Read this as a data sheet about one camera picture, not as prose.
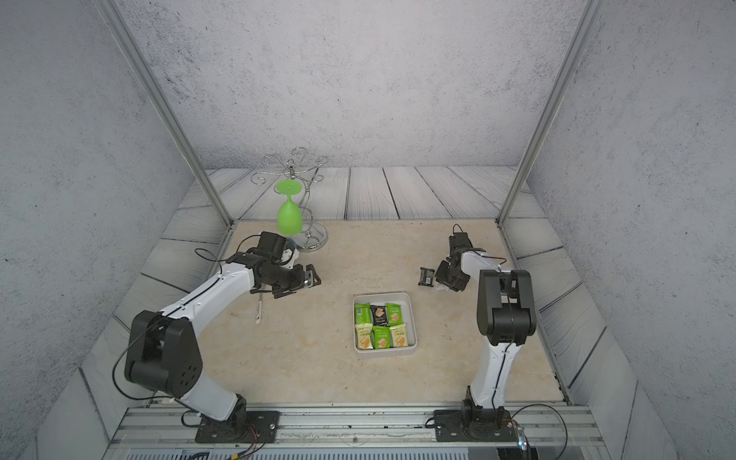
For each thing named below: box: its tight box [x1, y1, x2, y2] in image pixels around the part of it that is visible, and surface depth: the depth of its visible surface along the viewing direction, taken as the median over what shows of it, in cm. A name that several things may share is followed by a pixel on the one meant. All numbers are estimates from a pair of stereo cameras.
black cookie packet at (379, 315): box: [369, 304, 389, 327], surface depth 93 cm
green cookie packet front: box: [372, 325, 391, 350], surface depth 88 cm
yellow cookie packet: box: [354, 322, 374, 350], surface depth 88 cm
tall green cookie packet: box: [354, 302, 373, 324], surface depth 93 cm
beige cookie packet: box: [389, 323, 409, 347], surface depth 88 cm
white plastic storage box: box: [352, 291, 418, 357], surface depth 91 cm
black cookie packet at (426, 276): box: [417, 267, 436, 288], surface depth 104 cm
